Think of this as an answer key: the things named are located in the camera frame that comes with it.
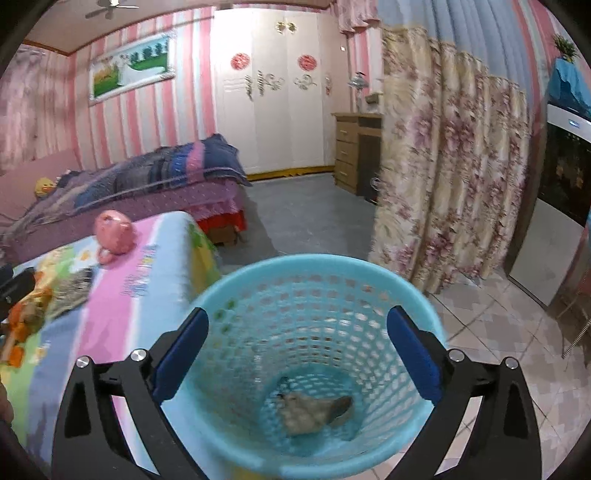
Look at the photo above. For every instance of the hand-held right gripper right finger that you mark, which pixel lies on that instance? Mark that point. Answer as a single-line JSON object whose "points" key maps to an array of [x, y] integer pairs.
{"points": [[413, 350]]}

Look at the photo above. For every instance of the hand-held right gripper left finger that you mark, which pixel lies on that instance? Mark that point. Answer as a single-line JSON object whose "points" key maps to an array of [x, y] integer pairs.
{"points": [[180, 355]]}

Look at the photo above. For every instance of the brown wrapper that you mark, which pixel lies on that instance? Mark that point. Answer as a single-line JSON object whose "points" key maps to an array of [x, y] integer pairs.
{"points": [[309, 408]]}

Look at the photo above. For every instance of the light blue plastic basket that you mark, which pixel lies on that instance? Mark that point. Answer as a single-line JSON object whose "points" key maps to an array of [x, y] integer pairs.
{"points": [[300, 295]]}

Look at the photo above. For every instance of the dark printed snack packet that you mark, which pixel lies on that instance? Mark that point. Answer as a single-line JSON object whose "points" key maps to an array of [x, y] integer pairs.
{"points": [[71, 288]]}

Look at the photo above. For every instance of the pink ceramic mug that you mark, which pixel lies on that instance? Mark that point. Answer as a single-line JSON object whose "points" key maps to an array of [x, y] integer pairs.
{"points": [[113, 230]]}

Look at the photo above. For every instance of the pink bed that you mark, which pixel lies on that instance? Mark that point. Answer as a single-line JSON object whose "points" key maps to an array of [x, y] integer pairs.
{"points": [[217, 203]]}

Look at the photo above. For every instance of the silver black cabinet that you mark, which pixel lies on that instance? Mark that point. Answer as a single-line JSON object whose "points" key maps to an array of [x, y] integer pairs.
{"points": [[549, 249]]}

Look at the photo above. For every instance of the blue purple plaid quilt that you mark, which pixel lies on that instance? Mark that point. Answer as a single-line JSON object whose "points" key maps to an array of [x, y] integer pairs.
{"points": [[161, 170]]}

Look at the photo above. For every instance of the floral curtain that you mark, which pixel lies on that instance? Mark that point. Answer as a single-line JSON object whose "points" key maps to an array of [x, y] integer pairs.
{"points": [[438, 161]]}

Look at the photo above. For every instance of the wooden desk with drawers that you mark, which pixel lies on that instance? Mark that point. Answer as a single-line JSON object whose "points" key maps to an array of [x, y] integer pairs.
{"points": [[346, 147]]}

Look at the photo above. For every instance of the yellow duck plush toy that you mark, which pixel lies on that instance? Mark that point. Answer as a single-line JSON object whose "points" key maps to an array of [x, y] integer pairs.
{"points": [[45, 187]]}

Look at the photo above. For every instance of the white wardrobe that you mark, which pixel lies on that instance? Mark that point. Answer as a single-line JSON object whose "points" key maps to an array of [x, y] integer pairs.
{"points": [[272, 129]]}

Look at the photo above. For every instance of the pink curtain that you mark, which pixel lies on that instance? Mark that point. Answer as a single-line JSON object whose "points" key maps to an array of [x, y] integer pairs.
{"points": [[27, 110]]}

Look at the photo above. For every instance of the framed landscape picture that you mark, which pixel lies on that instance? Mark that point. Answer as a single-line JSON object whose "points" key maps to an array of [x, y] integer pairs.
{"points": [[134, 64]]}

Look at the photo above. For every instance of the blue cloth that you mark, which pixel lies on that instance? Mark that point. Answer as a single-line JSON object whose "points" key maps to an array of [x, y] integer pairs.
{"points": [[568, 87]]}

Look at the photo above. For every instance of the green potted plant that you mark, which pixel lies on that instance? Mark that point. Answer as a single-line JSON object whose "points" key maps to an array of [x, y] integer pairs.
{"points": [[567, 48]]}

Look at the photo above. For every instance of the pink curtain valance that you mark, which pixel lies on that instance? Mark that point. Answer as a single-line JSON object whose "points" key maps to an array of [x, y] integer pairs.
{"points": [[355, 14]]}

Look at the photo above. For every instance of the ceiling fan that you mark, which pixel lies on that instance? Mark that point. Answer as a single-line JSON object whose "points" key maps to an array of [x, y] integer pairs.
{"points": [[108, 8]]}

